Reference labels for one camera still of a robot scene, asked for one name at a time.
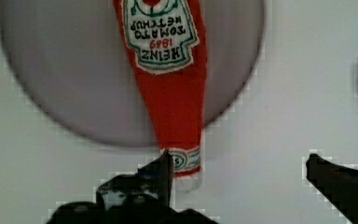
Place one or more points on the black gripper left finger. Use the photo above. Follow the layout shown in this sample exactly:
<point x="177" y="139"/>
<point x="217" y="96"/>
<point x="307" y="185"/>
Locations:
<point x="141" y="198"/>

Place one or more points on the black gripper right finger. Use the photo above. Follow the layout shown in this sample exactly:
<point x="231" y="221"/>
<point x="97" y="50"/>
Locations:
<point x="337" y="183"/>

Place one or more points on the red plush ketchup bottle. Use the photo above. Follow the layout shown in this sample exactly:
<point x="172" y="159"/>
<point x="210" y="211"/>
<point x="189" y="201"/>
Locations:
<point x="165" y="41"/>

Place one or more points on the grey round plate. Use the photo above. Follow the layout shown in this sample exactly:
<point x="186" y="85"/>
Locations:
<point x="68" y="56"/>

